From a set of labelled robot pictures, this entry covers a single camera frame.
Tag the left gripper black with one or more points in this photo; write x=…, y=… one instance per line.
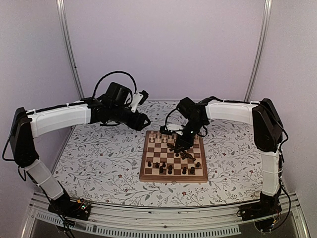
x=137, y=123

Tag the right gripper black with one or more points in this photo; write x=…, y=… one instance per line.
x=181, y=141

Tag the wooden chess board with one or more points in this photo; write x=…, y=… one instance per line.
x=159, y=152

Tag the dark piece placed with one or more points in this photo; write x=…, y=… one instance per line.
x=170, y=167

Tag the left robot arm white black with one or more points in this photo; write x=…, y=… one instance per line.
x=33, y=130

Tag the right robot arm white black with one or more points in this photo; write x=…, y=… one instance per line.
x=262, y=116

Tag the pile of dark pieces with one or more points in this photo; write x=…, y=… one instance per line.
x=183, y=154

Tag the row of white pieces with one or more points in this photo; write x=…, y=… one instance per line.
x=157, y=137

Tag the floral patterned table mat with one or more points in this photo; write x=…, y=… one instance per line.
x=122, y=166

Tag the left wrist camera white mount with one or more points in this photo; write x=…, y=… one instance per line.
x=138, y=99

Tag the left aluminium frame post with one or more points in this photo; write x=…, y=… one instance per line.
x=68, y=47

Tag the aluminium frame post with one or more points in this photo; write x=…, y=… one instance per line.
x=260, y=49
x=68, y=47

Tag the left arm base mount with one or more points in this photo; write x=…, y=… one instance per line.
x=64, y=206

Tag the front aluminium rail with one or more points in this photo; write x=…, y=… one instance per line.
x=120, y=221

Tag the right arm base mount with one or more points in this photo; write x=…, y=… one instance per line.
x=267, y=206

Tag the right aluminium frame post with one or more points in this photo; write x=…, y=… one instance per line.
x=260, y=49

